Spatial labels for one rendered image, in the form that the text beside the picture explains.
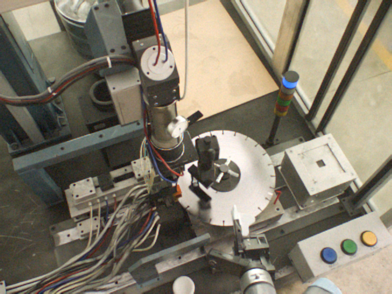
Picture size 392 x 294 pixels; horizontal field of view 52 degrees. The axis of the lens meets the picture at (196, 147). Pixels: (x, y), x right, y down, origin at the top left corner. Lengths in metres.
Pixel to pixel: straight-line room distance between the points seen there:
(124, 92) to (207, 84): 0.92
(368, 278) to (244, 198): 1.20
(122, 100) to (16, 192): 0.86
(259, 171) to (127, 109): 0.57
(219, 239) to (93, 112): 0.62
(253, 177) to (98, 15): 0.69
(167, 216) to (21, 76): 0.64
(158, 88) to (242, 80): 1.03
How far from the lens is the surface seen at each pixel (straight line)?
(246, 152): 1.31
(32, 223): 1.54
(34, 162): 1.28
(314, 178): 1.38
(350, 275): 2.28
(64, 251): 1.46
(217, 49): 1.82
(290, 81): 1.23
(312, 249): 1.29
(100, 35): 0.84
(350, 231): 1.35
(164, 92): 0.74
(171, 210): 1.30
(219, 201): 1.24
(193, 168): 1.19
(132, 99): 0.84
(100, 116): 1.44
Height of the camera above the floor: 2.11
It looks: 62 degrees down
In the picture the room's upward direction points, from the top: straight up
